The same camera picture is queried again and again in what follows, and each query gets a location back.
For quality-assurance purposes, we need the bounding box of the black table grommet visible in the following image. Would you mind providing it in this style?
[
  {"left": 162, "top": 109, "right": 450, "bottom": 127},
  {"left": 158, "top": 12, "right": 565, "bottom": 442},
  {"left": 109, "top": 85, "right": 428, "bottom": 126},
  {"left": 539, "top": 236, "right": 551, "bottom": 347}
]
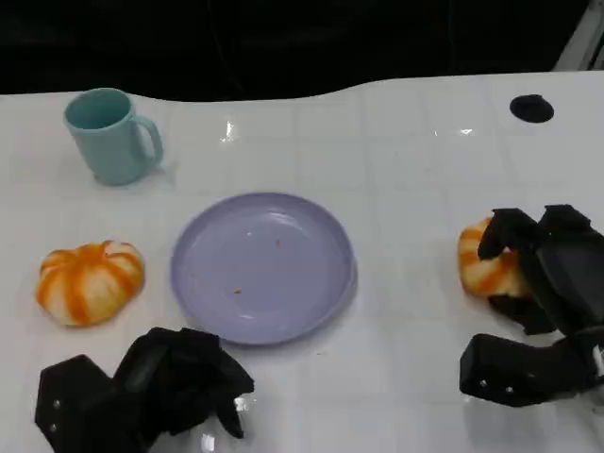
[{"left": 509, "top": 93, "right": 556, "bottom": 125}]

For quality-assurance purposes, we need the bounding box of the white metal frame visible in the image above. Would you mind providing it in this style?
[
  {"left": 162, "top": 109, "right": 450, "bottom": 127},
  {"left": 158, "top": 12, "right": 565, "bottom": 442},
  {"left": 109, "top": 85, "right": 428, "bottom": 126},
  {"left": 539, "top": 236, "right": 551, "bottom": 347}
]
[{"left": 552, "top": 0, "right": 604, "bottom": 73}]

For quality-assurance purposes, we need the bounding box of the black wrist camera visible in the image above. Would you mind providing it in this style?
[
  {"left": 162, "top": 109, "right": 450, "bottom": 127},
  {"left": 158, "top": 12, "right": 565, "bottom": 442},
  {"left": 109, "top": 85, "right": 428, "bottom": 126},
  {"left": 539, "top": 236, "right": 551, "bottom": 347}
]
[
  {"left": 459, "top": 332, "right": 599, "bottom": 408},
  {"left": 33, "top": 354, "right": 157, "bottom": 453}
]

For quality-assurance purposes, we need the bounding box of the pale green mug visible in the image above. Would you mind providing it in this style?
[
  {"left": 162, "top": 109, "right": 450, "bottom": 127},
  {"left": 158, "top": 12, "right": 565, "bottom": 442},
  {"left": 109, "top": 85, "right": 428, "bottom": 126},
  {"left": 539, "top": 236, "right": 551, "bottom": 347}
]
[{"left": 63, "top": 87, "right": 165, "bottom": 187}]

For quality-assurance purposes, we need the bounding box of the orange and white bread roll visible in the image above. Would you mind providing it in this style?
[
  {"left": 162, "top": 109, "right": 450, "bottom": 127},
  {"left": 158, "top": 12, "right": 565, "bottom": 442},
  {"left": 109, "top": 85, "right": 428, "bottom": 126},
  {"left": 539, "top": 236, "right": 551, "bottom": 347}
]
[
  {"left": 458, "top": 215, "right": 532, "bottom": 298},
  {"left": 36, "top": 240, "right": 146, "bottom": 328}
]

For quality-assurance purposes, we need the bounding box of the black backdrop curtain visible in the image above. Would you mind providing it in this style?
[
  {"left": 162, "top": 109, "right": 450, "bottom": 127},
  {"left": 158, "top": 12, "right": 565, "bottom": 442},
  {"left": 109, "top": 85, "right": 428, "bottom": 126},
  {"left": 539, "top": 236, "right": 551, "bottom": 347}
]
[{"left": 0, "top": 0, "right": 586, "bottom": 104}]

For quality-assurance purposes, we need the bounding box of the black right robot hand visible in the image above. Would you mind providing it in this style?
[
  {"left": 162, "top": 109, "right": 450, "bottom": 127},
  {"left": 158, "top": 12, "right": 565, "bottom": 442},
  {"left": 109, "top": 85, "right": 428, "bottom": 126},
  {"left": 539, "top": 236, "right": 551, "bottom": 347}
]
[{"left": 477, "top": 204, "right": 604, "bottom": 337}]

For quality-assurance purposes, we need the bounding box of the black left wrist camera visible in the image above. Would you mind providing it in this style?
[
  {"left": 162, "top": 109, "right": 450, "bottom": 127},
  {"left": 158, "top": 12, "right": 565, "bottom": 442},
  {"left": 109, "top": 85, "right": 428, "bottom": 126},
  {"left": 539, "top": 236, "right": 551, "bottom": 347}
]
[{"left": 33, "top": 354, "right": 157, "bottom": 453}]

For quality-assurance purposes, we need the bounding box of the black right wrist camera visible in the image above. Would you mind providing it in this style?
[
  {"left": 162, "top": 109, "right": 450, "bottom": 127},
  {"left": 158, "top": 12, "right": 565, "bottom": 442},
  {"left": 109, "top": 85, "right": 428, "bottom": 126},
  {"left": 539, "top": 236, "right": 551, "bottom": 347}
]
[{"left": 459, "top": 332, "right": 599, "bottom": 408}]

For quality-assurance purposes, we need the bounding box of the lilac plate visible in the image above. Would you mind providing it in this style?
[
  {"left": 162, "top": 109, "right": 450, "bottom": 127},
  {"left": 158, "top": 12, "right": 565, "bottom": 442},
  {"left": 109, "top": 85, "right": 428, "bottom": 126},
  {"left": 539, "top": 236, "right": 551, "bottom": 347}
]
[{"left": 170, "top": 191, "right": 359, "bottom": 347}]

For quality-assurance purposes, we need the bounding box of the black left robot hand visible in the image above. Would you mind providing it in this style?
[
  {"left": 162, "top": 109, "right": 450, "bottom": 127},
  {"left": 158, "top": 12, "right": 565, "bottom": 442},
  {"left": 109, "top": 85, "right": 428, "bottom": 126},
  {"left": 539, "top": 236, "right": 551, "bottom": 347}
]
[{"left": 111, "top": 327, "right": 257, "bottom": 441}]

